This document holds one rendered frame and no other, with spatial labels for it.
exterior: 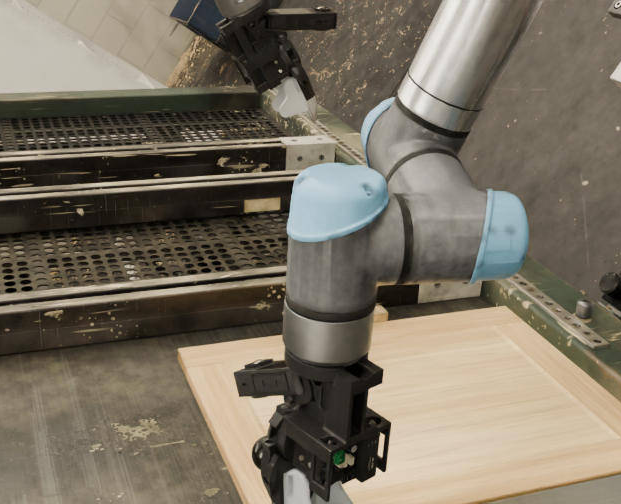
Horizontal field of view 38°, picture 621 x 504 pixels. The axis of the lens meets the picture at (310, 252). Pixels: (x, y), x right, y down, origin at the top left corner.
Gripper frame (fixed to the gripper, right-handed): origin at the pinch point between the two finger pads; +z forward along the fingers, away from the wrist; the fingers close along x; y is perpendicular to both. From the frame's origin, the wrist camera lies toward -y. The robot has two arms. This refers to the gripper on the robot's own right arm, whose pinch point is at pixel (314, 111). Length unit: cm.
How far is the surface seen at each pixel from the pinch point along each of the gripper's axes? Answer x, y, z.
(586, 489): 63, 5, 31
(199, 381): 24.8, 37.2, 14.4
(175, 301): 7.8, 34.6, 11.1
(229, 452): 42, 38, 14
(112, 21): -488, -8, 82
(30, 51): -348, 44, 42
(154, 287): 4.0, 36.3, 9.1
